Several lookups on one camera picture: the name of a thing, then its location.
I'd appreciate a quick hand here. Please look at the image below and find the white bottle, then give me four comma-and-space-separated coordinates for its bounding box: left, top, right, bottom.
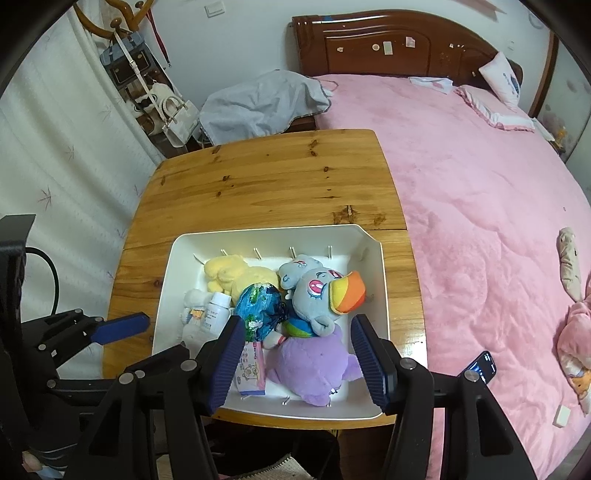
201, 292, 232, 332

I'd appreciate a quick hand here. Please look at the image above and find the brown wooden headboard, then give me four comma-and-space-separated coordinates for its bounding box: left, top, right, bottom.
292, 10, 525, 79

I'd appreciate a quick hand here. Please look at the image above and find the yellow chick plush toy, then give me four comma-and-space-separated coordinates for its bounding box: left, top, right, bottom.
203, 254, 278, 298

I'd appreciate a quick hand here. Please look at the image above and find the black smartphone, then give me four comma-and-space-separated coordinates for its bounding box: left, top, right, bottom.
459, 351, 500, 384

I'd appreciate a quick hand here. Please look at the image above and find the pink rabbit plush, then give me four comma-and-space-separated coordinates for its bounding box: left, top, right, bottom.
555, 226, 591, 416

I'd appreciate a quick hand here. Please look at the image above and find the red lanyard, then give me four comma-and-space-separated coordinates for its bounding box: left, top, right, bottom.
147, 9, 172, 68

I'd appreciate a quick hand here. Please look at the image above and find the wardrobe with frosted doors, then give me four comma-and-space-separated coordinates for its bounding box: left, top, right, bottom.
526, 28, 591, 162

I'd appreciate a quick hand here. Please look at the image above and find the grey cloth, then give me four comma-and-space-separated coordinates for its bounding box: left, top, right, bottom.
199, 69, 334, 145

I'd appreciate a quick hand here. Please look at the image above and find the black cable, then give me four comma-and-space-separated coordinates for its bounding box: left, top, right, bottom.
23, 247, 61, 319

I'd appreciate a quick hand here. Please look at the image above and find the brown wooden nightstand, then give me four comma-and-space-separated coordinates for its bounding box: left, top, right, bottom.
281, 112, 320, 136

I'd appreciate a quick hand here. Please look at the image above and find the blue drawstring pouch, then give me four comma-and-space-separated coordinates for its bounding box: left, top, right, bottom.
235, 282, 289, 347

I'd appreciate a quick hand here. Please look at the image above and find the white printed pillow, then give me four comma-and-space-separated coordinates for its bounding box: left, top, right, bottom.
478, 52, 523, 109

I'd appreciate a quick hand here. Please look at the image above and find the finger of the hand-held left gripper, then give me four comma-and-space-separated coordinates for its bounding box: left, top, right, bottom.
45, 368, 124, 403
34, 310, 151, 371

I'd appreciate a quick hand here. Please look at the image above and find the pink wet wipes pack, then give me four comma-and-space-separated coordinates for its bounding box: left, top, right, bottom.
233, 340, 269, 398

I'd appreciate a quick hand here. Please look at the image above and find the pink bed blanket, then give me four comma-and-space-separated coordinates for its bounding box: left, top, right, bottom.
318, 73, 591, 480

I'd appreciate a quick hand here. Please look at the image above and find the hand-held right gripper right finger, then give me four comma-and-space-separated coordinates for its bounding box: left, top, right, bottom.
350, 315, 539, 480

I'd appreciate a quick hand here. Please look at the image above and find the beige woven mat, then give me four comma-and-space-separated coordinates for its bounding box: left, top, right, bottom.
245, 453, 319, 480

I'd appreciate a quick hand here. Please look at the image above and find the white cloth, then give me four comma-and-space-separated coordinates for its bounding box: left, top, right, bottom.
409, 76, 455, 94

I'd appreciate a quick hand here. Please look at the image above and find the dark blue handbag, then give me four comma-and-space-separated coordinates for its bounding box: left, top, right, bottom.
100, 33, 153, 86

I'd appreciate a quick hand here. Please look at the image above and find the pink frilled pillow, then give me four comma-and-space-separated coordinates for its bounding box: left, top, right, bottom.
455, 84, 536, 133

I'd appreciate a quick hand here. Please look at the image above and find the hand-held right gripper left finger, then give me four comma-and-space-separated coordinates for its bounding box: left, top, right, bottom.
85, 316, 247, 480

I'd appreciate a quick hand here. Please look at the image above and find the white handbag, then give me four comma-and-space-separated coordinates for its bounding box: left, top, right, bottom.
159, 95, 201, 148

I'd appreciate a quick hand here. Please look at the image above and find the purple plush toy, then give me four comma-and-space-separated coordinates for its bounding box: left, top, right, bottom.
265, 323, 363, 407

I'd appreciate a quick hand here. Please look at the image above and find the cream handbag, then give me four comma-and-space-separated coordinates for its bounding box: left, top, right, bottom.
134, 82, 171, 121

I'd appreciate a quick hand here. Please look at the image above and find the wooden coat rack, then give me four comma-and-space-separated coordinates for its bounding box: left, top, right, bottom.
74, 0, 158, 38

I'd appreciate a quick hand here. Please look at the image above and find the white plastic tray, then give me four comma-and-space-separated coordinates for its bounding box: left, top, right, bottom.
151, 224, 391, 420

